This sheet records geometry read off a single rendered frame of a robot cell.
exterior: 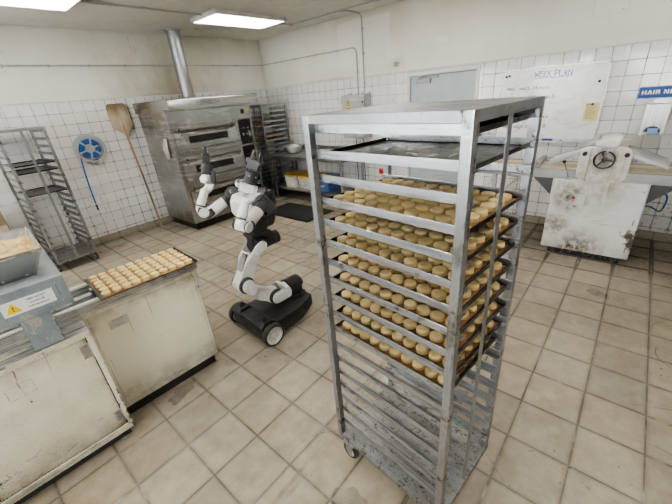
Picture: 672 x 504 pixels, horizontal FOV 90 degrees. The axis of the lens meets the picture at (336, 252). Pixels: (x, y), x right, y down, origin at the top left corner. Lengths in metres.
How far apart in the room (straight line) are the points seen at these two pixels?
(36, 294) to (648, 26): 5.53
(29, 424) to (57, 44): 5.18
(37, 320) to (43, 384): 0.36
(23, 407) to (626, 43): 5.82
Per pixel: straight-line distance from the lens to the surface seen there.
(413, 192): 1.05
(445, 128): 0.97
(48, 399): 2.45
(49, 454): 2.65
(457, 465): 2.08
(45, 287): 2.17
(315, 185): 1.32
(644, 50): 5.16
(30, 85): 6.43
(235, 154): 6.27
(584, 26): 5.23
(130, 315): 2.54
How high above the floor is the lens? 1.88
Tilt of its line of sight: 25 degrees down
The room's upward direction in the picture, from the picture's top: 5 degrees counter-clockwise
